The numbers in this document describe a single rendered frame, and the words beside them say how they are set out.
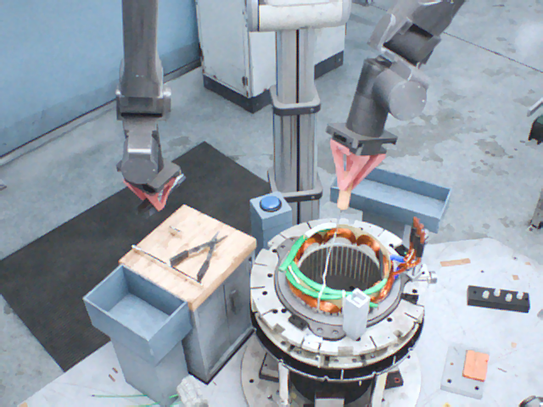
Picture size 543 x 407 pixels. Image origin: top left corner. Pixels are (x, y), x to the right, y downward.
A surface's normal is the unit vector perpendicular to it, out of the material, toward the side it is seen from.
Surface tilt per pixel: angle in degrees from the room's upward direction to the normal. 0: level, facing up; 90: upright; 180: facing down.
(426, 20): 98
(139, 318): 0
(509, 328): 0
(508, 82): 0
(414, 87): 77
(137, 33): 113
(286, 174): 90
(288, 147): 90
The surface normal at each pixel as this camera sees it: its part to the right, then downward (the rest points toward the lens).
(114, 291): 0.82, 0.37
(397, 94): 0.26, 0.46
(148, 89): 0.07, 0.91
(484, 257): -0.02, -0.75
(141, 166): 0.12, 0.72
